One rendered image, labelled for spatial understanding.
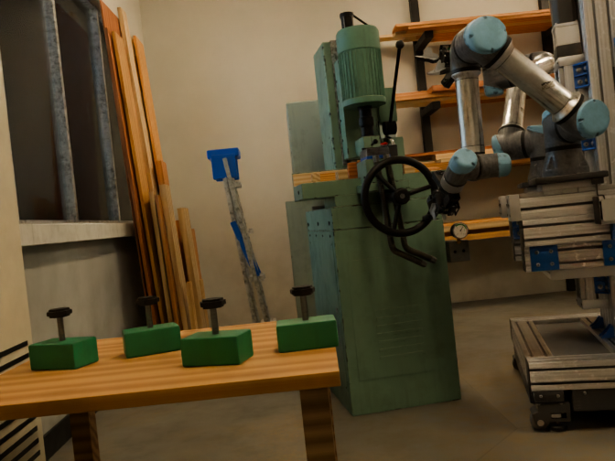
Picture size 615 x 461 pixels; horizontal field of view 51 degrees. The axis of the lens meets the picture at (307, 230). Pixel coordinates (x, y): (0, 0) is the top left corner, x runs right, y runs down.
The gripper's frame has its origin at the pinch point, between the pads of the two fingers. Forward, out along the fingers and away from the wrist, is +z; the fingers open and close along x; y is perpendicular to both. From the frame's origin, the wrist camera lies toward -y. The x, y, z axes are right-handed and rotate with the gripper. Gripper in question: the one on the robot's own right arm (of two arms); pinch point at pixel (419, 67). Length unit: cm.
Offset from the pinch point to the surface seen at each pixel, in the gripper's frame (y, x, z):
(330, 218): -39, 41, 44
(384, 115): -27.5, -10.6, 8.5
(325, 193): -31, 36, 45
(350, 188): -30, 35, 36
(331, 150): -39, -5, 33
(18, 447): -19, 134, 139
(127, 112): -67, -102, 125
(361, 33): 11.2, -9.4, 22.4
